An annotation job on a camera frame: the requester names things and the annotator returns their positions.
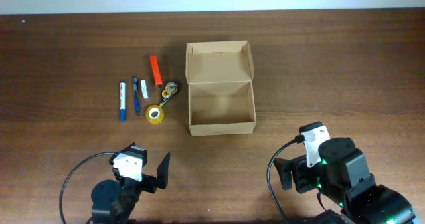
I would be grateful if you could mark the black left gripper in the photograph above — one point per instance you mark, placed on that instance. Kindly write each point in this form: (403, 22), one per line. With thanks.
(148, 183)

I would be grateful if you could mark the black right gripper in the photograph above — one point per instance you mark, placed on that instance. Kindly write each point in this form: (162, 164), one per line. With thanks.
(297, 172)

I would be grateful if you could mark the yellow clear tape roll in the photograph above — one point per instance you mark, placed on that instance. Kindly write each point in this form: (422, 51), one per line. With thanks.
(155, 114)

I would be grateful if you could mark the small white eraser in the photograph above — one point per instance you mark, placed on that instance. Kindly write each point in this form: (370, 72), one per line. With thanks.
(144, 90)

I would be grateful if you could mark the orange highlighter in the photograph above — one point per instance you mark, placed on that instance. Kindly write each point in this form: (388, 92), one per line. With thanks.
(156, 71)

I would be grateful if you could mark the brown cardboard box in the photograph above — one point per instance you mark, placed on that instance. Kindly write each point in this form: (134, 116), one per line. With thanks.
(220, 88)

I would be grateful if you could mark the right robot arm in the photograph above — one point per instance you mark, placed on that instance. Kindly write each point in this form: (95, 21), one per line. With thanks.
(343, 176)

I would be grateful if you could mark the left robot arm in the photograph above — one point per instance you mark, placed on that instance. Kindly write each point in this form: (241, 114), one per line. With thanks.
(114, 200)

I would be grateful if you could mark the yellow correction tape dispenser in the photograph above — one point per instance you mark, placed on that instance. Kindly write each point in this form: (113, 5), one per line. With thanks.
(171, 88)

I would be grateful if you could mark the blue ballpoint pen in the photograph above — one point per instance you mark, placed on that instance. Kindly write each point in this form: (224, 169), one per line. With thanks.
(135, 94)

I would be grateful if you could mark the blue white marker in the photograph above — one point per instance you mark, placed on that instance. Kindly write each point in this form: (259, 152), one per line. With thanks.
(122, 107)

